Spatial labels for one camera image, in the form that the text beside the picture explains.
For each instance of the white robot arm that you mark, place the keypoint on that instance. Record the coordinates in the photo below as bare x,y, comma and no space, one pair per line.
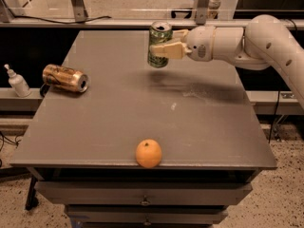
264,42

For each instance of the orange fruit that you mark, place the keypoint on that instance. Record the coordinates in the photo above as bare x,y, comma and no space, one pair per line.
148,153

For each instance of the metal bracket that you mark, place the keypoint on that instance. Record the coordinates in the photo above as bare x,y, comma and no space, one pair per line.
79,10
201,11

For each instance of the metal bracket left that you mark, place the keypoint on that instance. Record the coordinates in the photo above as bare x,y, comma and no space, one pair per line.
79,10

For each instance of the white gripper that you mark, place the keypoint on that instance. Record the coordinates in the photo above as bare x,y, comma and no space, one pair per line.
199,44

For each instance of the grey drawer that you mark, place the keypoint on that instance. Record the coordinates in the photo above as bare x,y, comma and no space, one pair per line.
144,215
143,193

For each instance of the grey drawer cabinet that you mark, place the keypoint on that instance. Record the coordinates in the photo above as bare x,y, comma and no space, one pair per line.
198,113

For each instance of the metal bracket right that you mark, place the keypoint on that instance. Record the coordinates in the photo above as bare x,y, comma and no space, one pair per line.
201,11

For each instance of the green soda can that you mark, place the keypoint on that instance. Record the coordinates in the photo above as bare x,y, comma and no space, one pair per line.
159,33

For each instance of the top grey drawer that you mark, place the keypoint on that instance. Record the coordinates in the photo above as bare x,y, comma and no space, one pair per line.
143,193

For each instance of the white pump bottle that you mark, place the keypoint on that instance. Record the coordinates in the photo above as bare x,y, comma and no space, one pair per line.
17,82

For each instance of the orange soda can lying down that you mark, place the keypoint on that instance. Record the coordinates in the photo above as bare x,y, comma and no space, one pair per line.
65,78

